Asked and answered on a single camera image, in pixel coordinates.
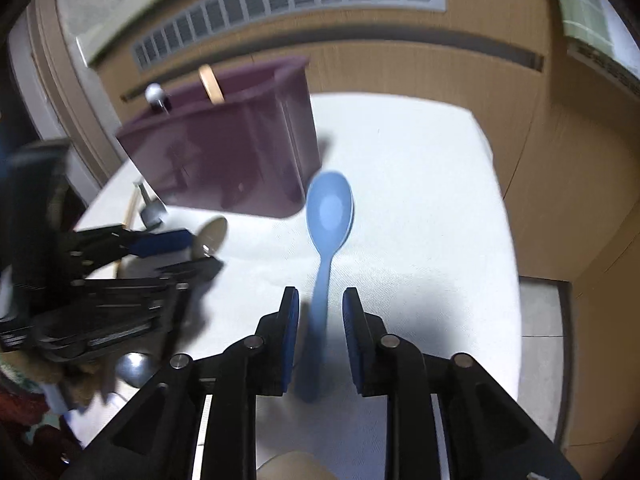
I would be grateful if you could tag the long steel spoon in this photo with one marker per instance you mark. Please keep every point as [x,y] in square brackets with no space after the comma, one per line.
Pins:
[135,368]

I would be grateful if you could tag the green checked towel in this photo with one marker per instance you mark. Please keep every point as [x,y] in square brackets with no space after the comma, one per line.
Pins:
[598,34]

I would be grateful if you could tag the dark steel spoon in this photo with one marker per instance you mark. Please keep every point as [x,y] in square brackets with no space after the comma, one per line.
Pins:
[209,238]

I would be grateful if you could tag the wooden chopstick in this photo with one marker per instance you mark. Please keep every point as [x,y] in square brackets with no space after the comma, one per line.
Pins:
[128,222]

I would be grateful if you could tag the white tablecloth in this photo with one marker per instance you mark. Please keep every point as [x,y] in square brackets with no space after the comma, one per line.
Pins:
[430,251]

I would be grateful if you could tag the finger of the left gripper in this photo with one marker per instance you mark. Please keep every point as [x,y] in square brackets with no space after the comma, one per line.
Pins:
[147,244]
[193,272]

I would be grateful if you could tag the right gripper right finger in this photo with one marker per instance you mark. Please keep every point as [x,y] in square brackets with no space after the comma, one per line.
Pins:
[364,332]

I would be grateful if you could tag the white ball stirrer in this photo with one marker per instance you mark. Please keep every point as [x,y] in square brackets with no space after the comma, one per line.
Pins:
[157,99]

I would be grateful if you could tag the brown wooden spoon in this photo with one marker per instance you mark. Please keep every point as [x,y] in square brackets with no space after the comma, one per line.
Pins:
[210,84]

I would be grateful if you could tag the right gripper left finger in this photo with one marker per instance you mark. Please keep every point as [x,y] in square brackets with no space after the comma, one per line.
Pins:
[276,355]

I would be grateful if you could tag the person left hand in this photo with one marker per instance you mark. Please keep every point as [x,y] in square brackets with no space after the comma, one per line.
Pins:
[79,383]

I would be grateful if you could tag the small shovel spoon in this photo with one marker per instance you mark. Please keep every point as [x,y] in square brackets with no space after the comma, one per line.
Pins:
[153,212]

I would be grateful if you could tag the purple plastic utensil holder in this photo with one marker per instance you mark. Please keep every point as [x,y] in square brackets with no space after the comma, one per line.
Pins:
[253,153]

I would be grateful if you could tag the blue plastic spoon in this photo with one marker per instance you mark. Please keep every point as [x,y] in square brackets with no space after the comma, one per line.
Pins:
[329,214]

